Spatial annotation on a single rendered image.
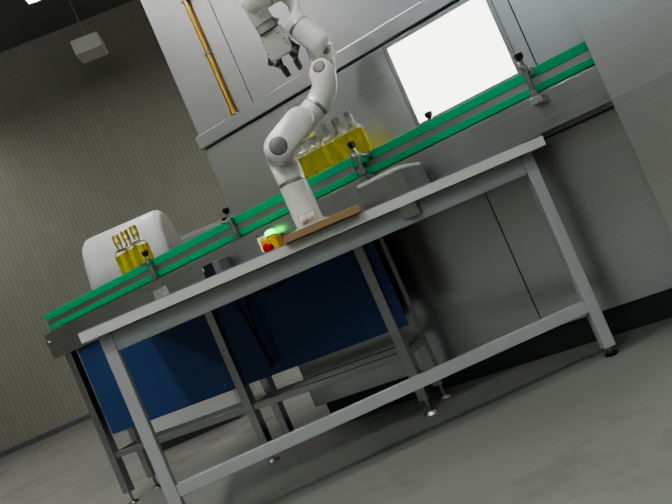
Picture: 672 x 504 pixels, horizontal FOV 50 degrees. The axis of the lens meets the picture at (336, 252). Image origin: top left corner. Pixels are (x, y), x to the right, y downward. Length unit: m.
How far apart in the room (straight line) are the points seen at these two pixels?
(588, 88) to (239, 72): 1.45
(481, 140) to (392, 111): 0.44
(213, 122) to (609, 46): 1.70
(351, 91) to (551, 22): 0.78
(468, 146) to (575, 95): 0.38
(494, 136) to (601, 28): 0.49
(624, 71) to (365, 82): 1.02
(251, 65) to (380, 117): 0.63
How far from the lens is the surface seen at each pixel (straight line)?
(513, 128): 2.52
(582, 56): 2.51
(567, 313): 2.49
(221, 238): 2.94
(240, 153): 3.19
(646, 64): 2.31
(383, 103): 2.85
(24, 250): 13.03
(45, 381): 12.97
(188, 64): 3.34
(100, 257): 4.94
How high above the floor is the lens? 0.61
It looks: 1 degrees up
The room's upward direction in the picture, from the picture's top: 23 degrees counter-clockwise
